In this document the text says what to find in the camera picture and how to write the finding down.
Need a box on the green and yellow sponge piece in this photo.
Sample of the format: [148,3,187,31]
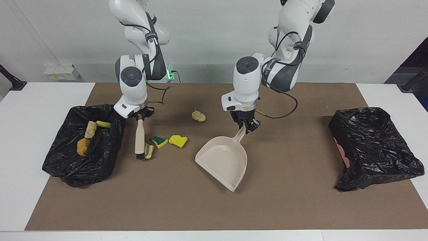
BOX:
[151,136,169,149]

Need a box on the pink bin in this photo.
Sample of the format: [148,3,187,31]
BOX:
[335,137,350,169]

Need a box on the beige hand brush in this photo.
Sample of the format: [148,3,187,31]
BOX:
[135,116,146,160]

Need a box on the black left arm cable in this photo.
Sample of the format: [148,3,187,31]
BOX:
[256,26,308,119]

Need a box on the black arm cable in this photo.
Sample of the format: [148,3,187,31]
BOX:
[256,26,308,119]
[119,13,171,106]

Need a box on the white wall socket box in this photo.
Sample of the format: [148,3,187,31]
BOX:
[44,65,80,81]

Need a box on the orange brown sponge piece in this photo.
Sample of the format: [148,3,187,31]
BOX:
[77,138,91,156]

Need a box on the brown table mat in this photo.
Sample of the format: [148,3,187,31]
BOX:
[25,83,428,231]

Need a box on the beige plastic dustpan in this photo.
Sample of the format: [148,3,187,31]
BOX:
[195,127,248,192]

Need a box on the black stand foot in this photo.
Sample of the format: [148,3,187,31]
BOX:
[0,64,27,91]
[397,65,428,92]

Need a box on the black bag over pink bin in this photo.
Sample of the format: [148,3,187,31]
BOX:
[328,107,425,192]

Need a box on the black bag lined bin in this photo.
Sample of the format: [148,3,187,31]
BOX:
[42,104,126,188]

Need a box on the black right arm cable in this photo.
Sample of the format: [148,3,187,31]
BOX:
[119,13,171,106]

